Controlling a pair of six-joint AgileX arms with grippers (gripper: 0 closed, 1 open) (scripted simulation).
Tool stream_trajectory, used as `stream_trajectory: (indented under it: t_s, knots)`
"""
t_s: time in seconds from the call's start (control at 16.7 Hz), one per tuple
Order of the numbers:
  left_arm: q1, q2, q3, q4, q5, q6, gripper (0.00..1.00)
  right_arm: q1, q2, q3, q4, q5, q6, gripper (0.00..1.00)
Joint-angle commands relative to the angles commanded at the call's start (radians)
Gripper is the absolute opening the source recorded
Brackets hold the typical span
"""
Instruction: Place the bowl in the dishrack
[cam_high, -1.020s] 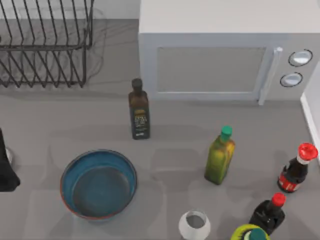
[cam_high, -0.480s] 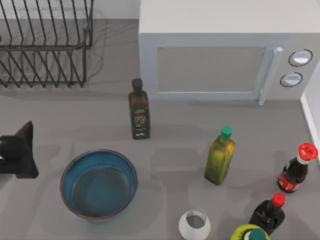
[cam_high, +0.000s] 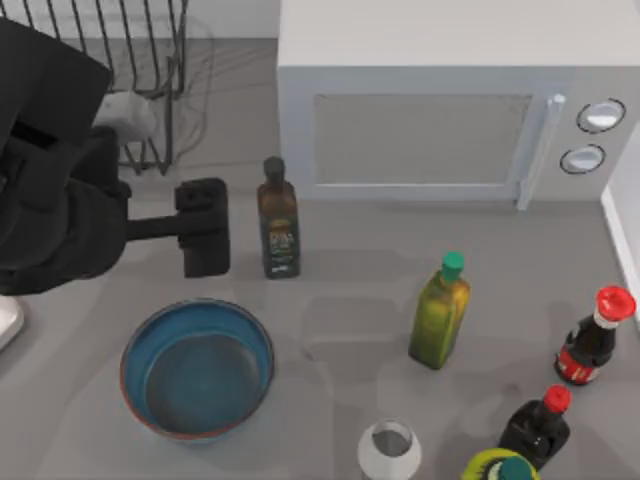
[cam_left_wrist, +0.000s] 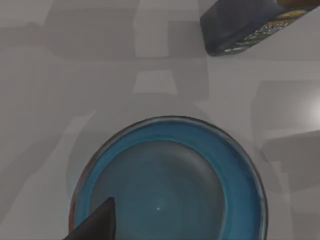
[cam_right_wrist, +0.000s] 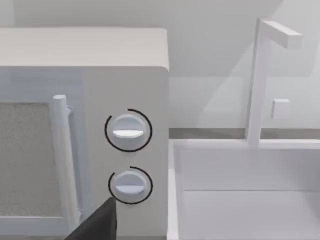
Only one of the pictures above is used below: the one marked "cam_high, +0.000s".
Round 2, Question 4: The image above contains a microwave oven door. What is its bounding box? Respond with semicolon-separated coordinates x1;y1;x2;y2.
277;65;571;211

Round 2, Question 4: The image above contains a blue bowl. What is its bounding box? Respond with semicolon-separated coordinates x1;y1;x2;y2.
119;297;276;444

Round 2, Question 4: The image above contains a pale grey rounded box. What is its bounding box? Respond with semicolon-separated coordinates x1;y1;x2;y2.
92;91;157;147

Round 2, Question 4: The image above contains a dark olive oil bottle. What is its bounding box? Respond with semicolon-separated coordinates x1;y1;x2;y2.
256;155;303;281

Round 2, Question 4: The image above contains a pale microwave oven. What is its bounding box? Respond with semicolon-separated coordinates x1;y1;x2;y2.
276;0;640;212

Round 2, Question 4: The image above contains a green bottle with green cap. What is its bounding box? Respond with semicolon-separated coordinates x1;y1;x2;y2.
407;251;472;372

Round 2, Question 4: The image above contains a pale microwave door handle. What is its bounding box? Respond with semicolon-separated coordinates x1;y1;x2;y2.
516;92;567;212

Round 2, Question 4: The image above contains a white cup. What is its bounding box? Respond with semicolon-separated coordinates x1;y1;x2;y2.
356;418;423;480

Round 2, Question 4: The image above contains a yellow bottle with teal cap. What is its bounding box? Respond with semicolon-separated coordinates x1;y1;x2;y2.
459;447;542;480

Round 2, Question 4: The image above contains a black wire rack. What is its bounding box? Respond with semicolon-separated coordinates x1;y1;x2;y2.
9;0;217;177

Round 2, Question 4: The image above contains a dark bottle with red label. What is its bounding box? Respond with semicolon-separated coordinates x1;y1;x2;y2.
553;284;639;387

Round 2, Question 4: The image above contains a white microwave knob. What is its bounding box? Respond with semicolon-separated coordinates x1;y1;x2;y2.
559;143;607;175
576;98;627;134

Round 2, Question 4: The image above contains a black bottle with red cap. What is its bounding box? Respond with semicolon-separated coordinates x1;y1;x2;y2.
496;383;573;472

